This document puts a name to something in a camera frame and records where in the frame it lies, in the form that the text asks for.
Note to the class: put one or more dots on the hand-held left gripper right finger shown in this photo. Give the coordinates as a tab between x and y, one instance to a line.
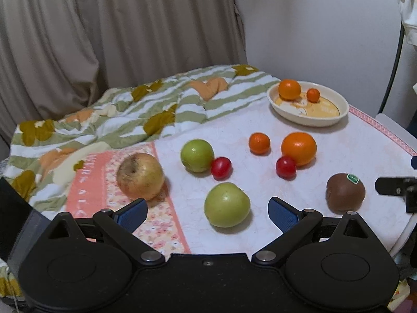
283	215

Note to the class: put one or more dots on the dark grey flat object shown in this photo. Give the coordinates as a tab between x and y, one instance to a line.
16	221

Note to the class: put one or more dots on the small tangerine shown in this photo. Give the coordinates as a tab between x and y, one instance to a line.
259	143
313	95

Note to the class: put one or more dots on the yellow red apple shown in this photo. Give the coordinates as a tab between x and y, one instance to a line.
140	176

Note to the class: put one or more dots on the green striped floral blanket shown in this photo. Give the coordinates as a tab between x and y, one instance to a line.
130	120

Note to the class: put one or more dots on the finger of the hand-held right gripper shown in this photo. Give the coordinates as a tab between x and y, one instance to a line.
414	163
389	186

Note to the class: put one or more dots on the beige curtain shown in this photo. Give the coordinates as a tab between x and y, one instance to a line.
97	39

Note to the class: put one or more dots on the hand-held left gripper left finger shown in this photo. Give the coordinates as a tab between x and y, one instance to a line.
133	214

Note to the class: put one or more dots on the green apple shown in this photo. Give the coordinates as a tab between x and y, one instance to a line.
195	155
227	204

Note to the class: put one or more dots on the red tomato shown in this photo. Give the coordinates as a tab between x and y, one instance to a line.
221	168
286	168

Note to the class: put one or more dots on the large orange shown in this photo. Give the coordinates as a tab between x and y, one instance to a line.
289	89
298	149

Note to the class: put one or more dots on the white hanging cloth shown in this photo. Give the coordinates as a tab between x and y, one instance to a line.
409	9

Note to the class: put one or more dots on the cream oval bowl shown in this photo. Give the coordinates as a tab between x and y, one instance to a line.
309	120

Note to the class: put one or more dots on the brown kiwi with sticker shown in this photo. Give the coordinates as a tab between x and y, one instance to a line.
343	194

